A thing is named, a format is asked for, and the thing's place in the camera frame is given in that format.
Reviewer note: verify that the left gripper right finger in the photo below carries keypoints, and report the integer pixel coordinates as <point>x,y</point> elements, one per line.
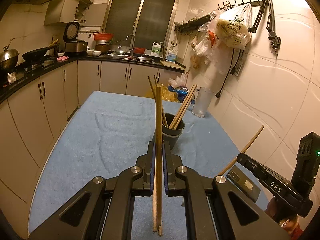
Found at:
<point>214,207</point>

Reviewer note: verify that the kitchen faucet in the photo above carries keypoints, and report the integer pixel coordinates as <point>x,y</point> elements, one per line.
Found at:
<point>132,42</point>

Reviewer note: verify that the right hand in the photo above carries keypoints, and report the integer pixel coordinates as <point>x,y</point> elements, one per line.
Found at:
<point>284,218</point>

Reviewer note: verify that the black smartphone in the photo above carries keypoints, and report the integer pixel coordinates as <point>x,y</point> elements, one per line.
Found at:
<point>243,182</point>

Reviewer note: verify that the blue towel table mat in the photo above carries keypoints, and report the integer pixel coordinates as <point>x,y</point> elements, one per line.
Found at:
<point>106,136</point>

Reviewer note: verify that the dark utensil holder cup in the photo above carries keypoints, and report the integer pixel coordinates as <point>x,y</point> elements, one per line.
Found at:
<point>172,135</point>

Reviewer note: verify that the clear glass beer mug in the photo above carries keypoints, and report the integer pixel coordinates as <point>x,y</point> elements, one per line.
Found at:
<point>202,102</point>

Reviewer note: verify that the blue plastic bag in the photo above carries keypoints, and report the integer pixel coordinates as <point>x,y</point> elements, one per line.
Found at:
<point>181,92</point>

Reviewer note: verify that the yellow plastic bag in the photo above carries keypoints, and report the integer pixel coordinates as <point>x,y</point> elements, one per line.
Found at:
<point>167,95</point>

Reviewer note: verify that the wooden cutting board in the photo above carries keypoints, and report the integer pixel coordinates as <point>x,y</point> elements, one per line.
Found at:
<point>171,65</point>

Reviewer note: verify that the blue white detergent bottle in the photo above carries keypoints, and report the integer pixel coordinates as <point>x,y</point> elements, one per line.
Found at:
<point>171,55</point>

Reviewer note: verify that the glass pot lid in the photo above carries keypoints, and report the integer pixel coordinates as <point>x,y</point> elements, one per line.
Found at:
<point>119,48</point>

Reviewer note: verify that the black rice cooker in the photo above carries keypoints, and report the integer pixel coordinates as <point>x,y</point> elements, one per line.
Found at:
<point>73,45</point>

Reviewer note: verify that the green detergent bottle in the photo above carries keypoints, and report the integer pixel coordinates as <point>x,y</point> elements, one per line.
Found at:
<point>156,48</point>

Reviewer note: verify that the black wok pan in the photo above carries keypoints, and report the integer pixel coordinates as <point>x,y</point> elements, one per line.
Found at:
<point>37,54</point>

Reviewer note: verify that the red basin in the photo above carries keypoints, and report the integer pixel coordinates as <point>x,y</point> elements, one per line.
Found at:
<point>103,36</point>

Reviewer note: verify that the white plastic bag with bread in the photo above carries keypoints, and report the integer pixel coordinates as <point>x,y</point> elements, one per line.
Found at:
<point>231,26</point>

